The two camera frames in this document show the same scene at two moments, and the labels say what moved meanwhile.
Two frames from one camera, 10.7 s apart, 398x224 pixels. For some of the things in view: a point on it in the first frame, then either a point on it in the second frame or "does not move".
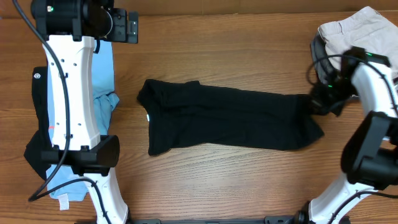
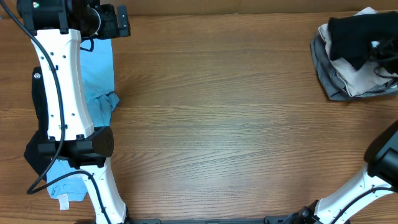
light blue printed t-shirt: [106, 99] does not move
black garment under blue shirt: [41, 139] does not move
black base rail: [272, 219] does not move
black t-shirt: [184, 112] → [351, 36]
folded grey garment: [326, 72] does not move
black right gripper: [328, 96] → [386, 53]
